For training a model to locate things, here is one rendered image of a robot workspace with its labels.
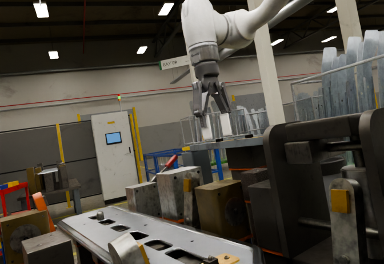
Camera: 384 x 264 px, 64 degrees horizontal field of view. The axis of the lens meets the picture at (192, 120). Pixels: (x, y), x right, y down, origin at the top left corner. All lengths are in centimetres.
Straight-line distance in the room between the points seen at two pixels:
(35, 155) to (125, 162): 212
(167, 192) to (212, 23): 51
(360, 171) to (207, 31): 60
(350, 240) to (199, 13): 71
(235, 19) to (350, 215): 72
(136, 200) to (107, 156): 612
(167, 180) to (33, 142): 728
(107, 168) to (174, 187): 638
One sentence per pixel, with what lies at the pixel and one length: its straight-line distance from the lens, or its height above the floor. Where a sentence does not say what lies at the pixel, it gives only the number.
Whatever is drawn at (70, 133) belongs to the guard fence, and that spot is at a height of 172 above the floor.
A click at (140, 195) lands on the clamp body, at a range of 103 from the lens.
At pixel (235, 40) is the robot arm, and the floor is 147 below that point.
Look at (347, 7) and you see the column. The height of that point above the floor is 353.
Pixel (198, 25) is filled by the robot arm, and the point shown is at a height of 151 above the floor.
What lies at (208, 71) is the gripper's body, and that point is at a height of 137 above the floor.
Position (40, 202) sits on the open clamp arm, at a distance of 97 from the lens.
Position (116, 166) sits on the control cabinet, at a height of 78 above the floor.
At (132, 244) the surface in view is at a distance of 34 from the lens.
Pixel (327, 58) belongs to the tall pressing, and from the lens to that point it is 549.
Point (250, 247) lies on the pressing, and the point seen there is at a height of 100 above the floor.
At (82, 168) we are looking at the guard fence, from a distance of 793.
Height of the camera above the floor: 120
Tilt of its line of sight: 3 degrees up
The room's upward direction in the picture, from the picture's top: 10 degrees counter-clockwise
